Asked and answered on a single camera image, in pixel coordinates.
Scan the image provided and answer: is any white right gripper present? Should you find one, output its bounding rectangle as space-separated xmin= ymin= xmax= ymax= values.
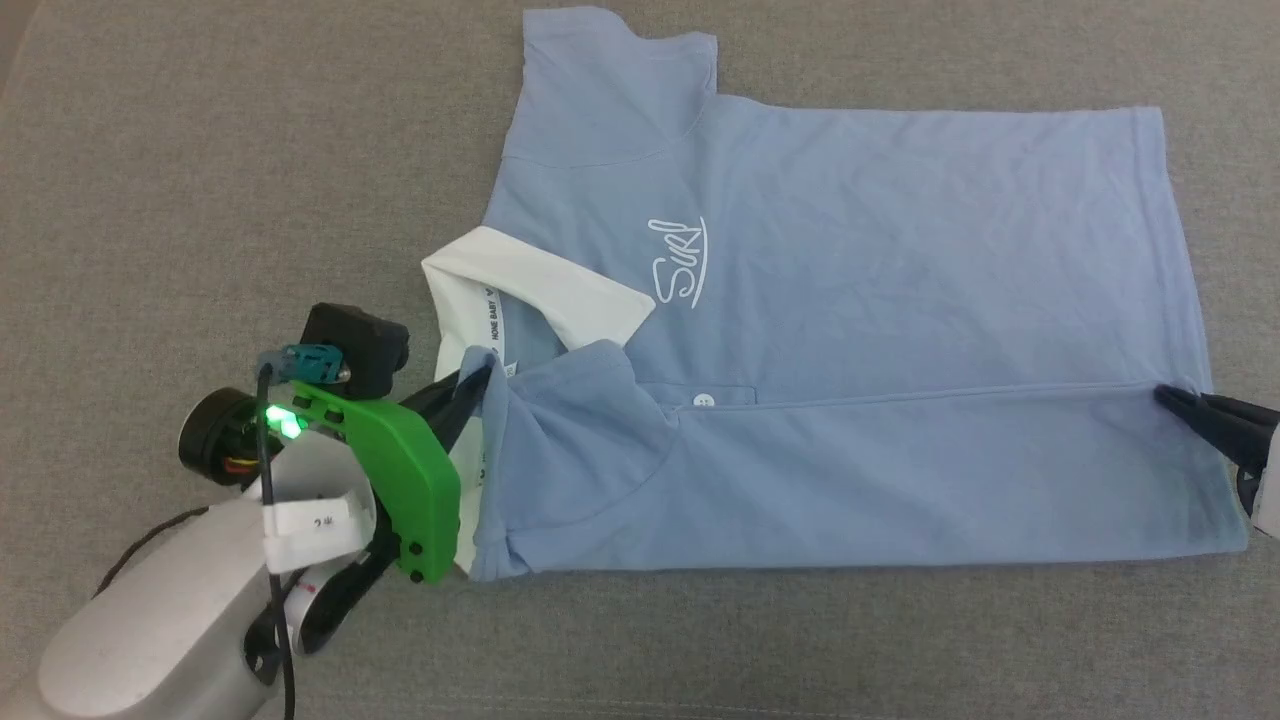
xmin=1154 ymin=384 xmax=1280 ymax=543

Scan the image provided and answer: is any light blue polo shirt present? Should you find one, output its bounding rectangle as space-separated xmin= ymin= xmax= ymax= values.
xmin=420 ymin=5 xmax=1251 ymax=584

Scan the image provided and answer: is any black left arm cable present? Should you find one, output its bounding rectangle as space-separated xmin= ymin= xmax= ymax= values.
xmin=93 ymin=362 xmax=301 ymax=720

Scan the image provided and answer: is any teal left camera connector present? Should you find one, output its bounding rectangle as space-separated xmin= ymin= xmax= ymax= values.
xmin=257 ymin=344 xmax=348 ymax=387

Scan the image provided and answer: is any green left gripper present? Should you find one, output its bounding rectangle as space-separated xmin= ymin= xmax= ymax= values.
xmin=178 ymin=362 xmax=496 ymax=587

